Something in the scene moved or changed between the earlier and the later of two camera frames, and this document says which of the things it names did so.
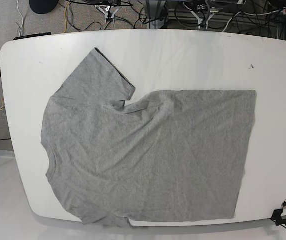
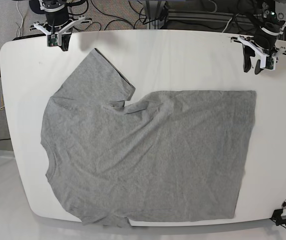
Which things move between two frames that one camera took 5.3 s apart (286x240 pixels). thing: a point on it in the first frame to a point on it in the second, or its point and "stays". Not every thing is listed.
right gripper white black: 213,11 to 264,43
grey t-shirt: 165,156 stays
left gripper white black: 109,11 to 58,34
